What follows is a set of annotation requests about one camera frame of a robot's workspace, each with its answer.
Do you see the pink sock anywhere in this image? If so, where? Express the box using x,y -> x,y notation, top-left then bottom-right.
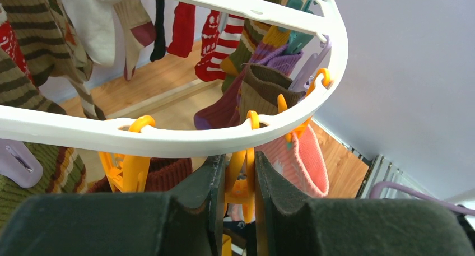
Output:
255,125 -> 329,198

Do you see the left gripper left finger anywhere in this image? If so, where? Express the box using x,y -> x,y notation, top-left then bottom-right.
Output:
1,155 -> 226,255

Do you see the tan brown cuffed sock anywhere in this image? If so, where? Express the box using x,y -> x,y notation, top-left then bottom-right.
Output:
239,63 -> 304,123

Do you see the argyle brown sock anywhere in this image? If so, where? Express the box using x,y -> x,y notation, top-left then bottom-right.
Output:
1,0 -> 105,120

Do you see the maroon purple striped sock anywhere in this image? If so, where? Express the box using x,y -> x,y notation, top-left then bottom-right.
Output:
193,26 -> 303,130

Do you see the lilac clothespin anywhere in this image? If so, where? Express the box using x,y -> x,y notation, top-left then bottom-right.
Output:
1,139 -> 43,188

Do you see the white oval sock hanger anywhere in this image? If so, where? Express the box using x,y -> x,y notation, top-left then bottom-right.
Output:
1,0 -> 348,157

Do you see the red patterned sock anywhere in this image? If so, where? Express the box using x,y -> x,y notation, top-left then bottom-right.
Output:
167,0 -> 246,82

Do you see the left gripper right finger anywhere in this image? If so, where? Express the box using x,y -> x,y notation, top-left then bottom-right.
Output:
255,152 -> 474,255

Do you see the striped olive sock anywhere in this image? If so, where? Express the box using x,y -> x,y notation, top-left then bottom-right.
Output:
1,142 -> 87,227

